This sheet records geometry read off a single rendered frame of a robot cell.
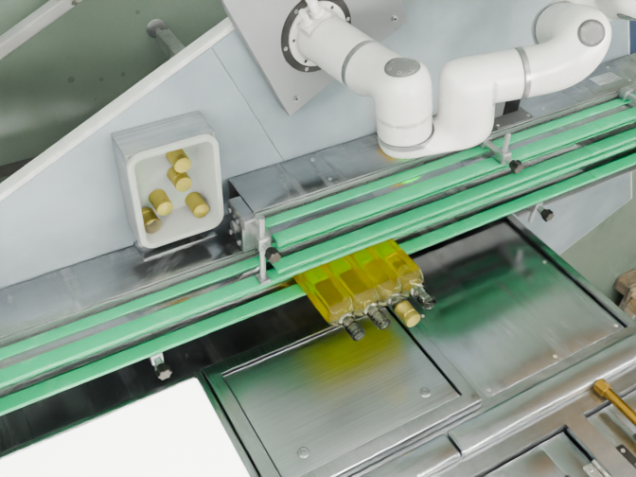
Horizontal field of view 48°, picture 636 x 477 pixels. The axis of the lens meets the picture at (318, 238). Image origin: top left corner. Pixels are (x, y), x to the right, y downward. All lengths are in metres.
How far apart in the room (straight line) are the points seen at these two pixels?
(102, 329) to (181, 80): 0.48
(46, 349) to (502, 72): 0.93
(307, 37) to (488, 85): 0.35
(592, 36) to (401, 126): 0.32
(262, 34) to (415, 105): 0.33
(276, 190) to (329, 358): 0.37
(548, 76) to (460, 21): 0.48
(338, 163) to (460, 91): 0.45
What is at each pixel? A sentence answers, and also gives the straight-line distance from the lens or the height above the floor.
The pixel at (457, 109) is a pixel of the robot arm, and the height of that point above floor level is 1.11.
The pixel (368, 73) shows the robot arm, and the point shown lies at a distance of 1.22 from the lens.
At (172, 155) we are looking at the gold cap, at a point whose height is 0.79.
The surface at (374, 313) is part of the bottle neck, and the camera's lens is 1.44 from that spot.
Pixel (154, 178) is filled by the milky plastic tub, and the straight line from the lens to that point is 1.43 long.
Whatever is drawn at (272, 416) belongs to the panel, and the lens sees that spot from 1.46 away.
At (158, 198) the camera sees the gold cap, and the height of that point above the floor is 0.80.
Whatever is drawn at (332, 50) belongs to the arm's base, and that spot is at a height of 0.90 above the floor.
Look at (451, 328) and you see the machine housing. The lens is 1.68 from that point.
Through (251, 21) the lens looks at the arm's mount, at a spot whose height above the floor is 0.78.
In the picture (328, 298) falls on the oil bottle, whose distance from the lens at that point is 1.44.
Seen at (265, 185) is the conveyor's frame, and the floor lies 0.81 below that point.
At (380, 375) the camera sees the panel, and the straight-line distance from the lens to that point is 1.53.
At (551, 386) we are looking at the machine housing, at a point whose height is 1.36.
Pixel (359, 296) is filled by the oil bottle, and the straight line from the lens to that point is 1.45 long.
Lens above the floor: 1.87
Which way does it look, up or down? 39 degrees down
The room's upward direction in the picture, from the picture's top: 140 degrees clockwise
